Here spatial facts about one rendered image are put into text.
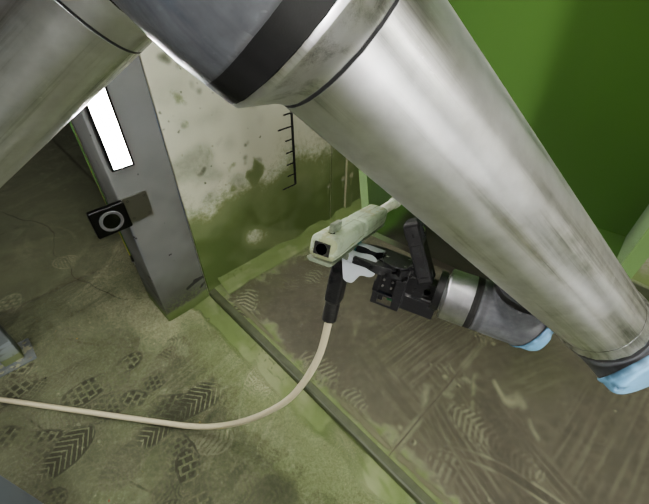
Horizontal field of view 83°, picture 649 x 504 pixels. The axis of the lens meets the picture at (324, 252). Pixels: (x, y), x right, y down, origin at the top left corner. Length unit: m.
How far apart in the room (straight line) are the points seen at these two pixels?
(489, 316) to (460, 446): 0.65
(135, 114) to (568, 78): 1.07
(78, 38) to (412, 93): 0.21
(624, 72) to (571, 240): 0.77
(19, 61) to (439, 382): 1.23
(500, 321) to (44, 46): 0.61
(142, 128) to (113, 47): 0.89
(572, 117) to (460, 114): 0.91
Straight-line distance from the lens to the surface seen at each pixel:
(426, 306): 0.68
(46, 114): 0.34
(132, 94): 1.17
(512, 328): 0.65
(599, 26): 1.02
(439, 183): 0.21
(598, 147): 1.12
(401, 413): 1.23
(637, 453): 1.46
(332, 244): 0.57
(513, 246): 0.26
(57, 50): 0.31
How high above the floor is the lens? 1.13
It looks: 40 degrees down
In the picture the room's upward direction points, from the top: straight up
